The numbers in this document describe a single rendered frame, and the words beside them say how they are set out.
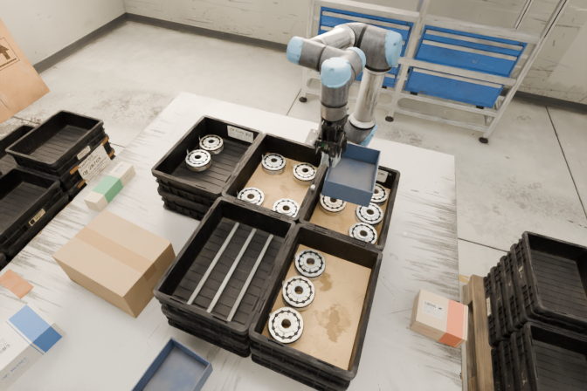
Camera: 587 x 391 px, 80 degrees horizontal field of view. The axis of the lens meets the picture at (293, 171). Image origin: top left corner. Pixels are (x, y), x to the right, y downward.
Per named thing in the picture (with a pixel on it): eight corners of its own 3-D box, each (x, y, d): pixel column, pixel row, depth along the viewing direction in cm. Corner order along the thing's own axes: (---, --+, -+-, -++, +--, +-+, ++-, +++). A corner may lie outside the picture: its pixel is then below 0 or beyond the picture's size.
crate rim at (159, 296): (219, 199, 128) (219, 195, 126) (296, 225, 122) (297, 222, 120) (151, 297, 101) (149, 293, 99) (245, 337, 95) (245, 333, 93)
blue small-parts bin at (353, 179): (334, 154, 124) (337, 140, 119) (376, 165, 122) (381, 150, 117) (321, 195, 111) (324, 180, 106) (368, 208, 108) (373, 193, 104)
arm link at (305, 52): (343, 15, 136) (287, 29, 97) (369, 22, 133) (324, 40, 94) (335, 45, 142) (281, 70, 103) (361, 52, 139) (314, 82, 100)
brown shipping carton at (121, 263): (179, 265, 131) (171, 242, 120) (135, 318, 117) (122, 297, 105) (117, 234, 139) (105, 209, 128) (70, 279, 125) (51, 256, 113)
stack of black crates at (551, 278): (481, 276, 199) (523, 229, 167) (538, 292, 194) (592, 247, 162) (487, 347, 171) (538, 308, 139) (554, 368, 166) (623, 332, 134)
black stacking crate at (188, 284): (222, 216, 135) (219, 196, 127) (294, 241, 129) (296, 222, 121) (159, 311, 108) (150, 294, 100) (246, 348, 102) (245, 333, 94)
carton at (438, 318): (409, 329, 120) (416, 320, 114) (413, 298, 128) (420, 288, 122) (457, 348, 116) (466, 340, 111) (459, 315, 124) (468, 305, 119)
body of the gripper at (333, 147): (314, 155, 104) (314, 122, 96) (321, 138, 110) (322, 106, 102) (339, 161, 102) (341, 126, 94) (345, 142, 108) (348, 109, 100)
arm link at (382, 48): (346, 127, 171) (369, 17, 130) (375, 139, 167) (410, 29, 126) (336, 143, 164) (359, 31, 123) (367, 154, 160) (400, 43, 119)
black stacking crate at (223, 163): (206, 134, 168) (203, 115, 160) (263, 152, 162) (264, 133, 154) (155, 191, 141) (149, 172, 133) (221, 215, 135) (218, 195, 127)
